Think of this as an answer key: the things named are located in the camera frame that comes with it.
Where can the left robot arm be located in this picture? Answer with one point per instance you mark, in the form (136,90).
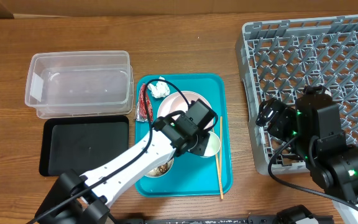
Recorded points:
(87,198)

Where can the red foil wrapper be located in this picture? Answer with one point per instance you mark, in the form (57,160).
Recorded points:
(143,110)

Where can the small white cup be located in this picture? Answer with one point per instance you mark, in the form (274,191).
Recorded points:
(211,144)

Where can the wooden chopstick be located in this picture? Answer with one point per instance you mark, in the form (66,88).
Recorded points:
(218,166)

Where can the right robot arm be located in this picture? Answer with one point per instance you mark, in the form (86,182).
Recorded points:
(312,130)

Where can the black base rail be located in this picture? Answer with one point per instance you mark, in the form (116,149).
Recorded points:
(254,219)

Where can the clear plastic bin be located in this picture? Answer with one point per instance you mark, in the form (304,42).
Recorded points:
(80,83)

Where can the black plastic tray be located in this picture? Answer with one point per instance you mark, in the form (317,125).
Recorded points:
(82,143)

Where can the teal plastic tray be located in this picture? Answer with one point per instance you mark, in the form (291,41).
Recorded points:
(192,175)

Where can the grey bowl with food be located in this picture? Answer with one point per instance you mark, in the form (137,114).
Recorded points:
(160,170)

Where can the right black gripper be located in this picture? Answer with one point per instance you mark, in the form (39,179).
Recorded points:
(283,114)

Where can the white tissue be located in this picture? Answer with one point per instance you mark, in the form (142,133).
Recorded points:
(160,89)

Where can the grey dishwasher rack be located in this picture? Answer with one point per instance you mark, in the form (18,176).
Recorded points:
(277,59)

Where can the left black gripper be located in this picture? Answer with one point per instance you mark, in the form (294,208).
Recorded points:
(201,147)

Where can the pink plate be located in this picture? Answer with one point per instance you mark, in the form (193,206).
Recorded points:
(175,102)

